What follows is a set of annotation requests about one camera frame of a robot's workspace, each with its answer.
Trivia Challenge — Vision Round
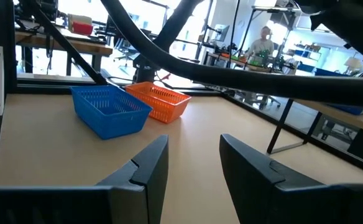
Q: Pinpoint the computer monitor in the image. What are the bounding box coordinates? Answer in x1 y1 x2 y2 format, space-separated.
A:
214 24 231 43

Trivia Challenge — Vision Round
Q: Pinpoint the black aluminium frame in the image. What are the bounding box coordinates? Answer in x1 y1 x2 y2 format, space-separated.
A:
0 0 363 187

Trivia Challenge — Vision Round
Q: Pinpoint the orange plastic basket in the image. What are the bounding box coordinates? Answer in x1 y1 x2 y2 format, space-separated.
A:
124 81 192 124

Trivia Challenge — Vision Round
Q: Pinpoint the office chair with star base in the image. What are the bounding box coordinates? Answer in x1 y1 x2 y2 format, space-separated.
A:
245 93 282 110

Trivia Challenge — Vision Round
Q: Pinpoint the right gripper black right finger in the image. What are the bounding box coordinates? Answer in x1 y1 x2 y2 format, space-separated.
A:
219 133 363 224

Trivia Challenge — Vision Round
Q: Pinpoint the thick black cable sleeve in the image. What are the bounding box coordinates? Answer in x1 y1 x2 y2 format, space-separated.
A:
99 0 363 109

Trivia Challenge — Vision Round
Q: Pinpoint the black office chair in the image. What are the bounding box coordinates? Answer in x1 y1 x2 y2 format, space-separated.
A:
114 39 137 68

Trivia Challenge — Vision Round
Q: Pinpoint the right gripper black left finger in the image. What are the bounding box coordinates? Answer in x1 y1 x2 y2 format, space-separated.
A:
0 134 170 224

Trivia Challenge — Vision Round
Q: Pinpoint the blue plastic basket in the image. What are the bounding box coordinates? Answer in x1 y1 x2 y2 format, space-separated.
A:
70 85 154 140
326 103 363 116

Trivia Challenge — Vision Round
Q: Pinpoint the cluttered work table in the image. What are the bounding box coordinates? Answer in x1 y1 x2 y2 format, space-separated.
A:
204 52 274 74

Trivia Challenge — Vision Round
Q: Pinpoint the person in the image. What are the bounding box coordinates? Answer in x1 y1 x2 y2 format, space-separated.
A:
246 26 275 60

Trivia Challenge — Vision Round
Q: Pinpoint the wooden shelf with black legs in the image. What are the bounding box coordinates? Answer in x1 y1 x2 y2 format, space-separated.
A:
267 98 363 155

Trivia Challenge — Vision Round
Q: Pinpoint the red and white box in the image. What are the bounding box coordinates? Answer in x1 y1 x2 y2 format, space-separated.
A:
67 13 94 36

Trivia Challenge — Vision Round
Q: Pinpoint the wooden workbench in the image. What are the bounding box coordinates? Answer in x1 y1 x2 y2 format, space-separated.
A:
0 24 114 77

